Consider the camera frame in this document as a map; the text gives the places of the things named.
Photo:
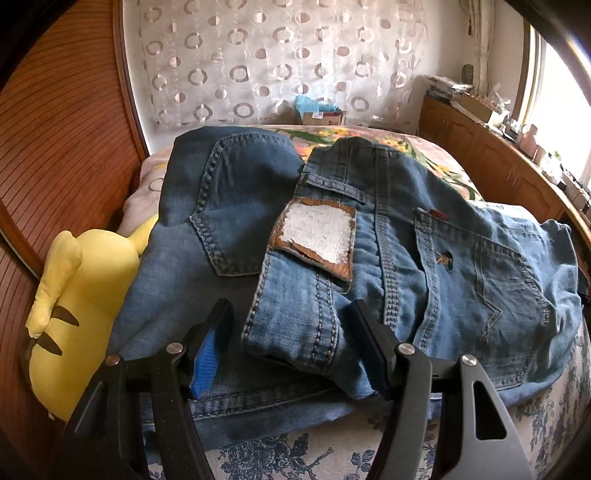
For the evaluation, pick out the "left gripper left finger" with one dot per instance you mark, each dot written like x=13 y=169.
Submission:
x=103 y=438

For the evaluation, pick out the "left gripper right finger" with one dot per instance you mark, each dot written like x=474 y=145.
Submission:
x=477 y=437

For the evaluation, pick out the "blue denim jeans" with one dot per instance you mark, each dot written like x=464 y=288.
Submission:
x=291 y=242

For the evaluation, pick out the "blue floral white quilt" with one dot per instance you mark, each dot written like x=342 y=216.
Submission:
x=345 y=448

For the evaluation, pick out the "yellow plush toy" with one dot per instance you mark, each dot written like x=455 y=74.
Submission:
x=81 y=290

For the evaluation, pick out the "wooden side cabinet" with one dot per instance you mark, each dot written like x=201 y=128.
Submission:
x=499 y=170

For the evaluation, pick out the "colourful floral bed sheet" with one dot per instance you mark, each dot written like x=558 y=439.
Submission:
x=435 y=158

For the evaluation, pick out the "wooden slatted wardrobe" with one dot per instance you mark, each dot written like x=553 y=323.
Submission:
x=70 y=150

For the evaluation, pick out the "clutter on cabinet top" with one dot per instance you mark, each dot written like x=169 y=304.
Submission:
x=459 y=96

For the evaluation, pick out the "cardboard box with blue cloth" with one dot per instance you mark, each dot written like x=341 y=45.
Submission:
x=314 y=113

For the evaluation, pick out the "window with bright light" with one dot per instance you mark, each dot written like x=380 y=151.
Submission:
x=554 y=103

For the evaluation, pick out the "white circle-pattern curtain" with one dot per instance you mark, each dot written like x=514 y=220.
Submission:
x=246 y=62

